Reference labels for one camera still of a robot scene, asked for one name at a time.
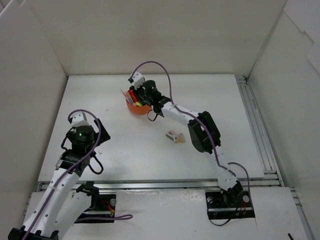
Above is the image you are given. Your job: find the orange round pen holder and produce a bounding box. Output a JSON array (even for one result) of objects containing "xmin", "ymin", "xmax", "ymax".
[{"xmin": 125, "ymin": 89, "xmax": 151, "ymax": 116}]

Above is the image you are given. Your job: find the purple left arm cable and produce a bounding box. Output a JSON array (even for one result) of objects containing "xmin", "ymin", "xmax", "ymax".
[{"xmin": 24, "ymin": 109, "xmax": 134, "ymax": 240}]

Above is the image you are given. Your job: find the aluminium front rail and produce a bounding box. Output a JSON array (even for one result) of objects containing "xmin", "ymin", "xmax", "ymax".
[{"xmin": 23, "ymin": 178, "xmax": 296, "ymax": 216}]

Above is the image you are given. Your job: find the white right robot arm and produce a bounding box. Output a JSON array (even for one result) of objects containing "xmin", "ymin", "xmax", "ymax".
[{"xmin": 128, "ymin": 78, "xmax": 243, "ymax": 206}]

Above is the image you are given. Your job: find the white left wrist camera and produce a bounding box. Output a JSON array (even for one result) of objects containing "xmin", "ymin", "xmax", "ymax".
[{"xmin": 68, "ymin": 111, "xmax": 89, "ymax": 128}]

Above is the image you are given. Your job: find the aluminium right side rail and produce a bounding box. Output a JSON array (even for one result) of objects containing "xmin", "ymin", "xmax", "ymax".
[{"xmin": 235, "ymin": 75, "xmax": 285, "ymax": 187}]

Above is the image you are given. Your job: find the dirty white eraser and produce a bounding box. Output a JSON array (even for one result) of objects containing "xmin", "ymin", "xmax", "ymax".
[{"xmin": 178, "ymin": 133, "xmax": 186, "ymax": 143}]

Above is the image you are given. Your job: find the aluminium rail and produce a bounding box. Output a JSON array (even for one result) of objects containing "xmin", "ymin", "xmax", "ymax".
[
  {"xmin": 235, "ymin": 75, "xmax": 285, "ymax": 187},
  {"xmin": 23, "ymin": 178, "xmax": 296, "ymax": 216}
]

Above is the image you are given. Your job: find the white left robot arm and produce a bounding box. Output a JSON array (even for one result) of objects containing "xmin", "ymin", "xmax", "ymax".
[{"xmin": 8, "ymin": 112, "xmax": 111, "ymax": 240}]

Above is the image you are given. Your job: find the small tan staple box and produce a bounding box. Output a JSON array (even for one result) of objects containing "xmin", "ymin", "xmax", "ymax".
[{"xmin": 175, "ymin": 137, "xmax": 182, "ymax": 144}]

